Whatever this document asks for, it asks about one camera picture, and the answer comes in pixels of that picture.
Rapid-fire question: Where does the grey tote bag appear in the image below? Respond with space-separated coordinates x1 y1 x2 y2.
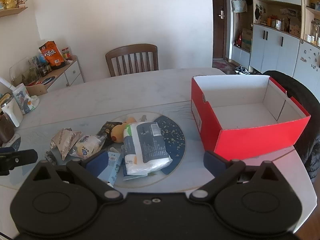
231 0 248 13

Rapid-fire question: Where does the printed white plastic bag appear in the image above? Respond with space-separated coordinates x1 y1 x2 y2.
12 82 40 115

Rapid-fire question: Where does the clear bread packet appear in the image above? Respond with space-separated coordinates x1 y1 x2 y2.
69 134 107 161

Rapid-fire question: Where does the wooden wall shelf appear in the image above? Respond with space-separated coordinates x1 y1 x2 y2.
0 6 28 18

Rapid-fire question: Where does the silver foil snack packet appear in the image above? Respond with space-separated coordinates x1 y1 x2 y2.
51 128 82 161

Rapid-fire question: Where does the black snack packet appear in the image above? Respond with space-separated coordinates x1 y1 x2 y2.
96 121 123 147

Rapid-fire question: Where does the light blue packet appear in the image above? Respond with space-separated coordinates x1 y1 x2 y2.
97 148 124 188

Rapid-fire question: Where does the red cardboard box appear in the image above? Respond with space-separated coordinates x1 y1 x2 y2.
191 75 311 161

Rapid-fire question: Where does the brown cardboard box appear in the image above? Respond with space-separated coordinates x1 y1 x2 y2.
241 28 253 52

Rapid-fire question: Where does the brown wooden chair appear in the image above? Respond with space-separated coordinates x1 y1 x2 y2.
105 44 159 77

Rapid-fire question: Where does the orange snack bag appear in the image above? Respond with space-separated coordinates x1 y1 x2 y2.
38 41 65 68

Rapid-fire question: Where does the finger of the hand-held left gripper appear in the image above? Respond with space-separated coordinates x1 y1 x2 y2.
0 149 38 176

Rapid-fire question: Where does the white sideboard cabinet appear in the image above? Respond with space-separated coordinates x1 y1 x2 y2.
25 55 85 97

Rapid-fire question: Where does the dark brown door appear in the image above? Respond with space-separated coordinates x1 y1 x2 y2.
211 0 232 68

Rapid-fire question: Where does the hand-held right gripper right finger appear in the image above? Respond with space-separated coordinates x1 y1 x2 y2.
190 150 284 202

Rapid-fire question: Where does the grey wall cabinet unit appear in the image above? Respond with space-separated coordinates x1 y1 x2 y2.
231 0 320 82

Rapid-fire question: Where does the white marble desktop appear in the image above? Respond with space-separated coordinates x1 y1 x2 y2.
0 67 317 233

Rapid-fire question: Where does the yellow plush toy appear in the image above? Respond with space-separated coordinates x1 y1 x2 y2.
110 117 137 143

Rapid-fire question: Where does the black jacket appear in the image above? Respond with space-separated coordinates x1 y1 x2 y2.
264 70 320 178

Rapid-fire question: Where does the white kettle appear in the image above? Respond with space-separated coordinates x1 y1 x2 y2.
0 94 23 128

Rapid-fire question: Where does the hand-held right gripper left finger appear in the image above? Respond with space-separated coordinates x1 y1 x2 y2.
32 150 123 202

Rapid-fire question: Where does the dark glass jar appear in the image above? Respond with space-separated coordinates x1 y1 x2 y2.
37 64 50 77

